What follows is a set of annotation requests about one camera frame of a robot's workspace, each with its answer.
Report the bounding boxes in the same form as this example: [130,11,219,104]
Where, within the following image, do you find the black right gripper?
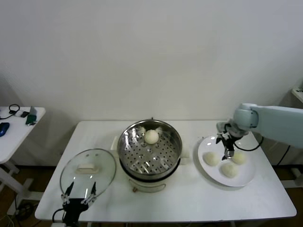
[215,130,239,162]

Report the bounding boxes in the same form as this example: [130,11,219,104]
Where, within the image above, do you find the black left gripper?
[61,181,98,225]

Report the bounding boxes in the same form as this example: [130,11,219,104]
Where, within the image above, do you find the white steamed baozi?
[231,151,247,166]
[143,129,159,145]
[220,162,239,178]
[203,151,220,166]

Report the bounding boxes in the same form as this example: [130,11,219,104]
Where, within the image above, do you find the round glass pot lid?
[59,148,117,202]

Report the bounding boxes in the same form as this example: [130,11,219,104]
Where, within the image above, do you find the perforated steel steamer basket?
[110,119,190,177]

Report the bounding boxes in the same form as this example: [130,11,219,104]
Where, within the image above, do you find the large white plate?
[193,134,258,188]

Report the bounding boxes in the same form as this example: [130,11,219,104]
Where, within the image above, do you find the white furniture foot bar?
[285,166,303,189]

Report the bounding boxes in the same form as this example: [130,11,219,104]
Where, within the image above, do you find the white side table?
[0,106,46,215]

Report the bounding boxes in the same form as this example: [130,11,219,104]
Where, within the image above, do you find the white side cabinet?
[290,81,303,105]

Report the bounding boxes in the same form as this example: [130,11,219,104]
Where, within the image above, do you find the green flat item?
[25,113,38,126]

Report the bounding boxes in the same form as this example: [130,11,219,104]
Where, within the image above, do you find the blue computer mouse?
[0,122,10,138]

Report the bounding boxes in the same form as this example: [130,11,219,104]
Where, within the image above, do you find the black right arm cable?
[233,136,264,151]

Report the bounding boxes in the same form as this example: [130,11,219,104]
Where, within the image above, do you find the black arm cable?
[233,136,264,151]
[52,208,66,224]

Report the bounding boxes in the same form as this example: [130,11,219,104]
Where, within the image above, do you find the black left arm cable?
[52,208,66,224]

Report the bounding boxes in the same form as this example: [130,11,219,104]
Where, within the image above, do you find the black floor cable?
[7,201,38,216]

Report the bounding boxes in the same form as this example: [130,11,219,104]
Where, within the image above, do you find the black wall power cable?
[274,144,292,166]

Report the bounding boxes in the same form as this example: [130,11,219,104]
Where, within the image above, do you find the thin black cable loop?
[0,104,21,119]

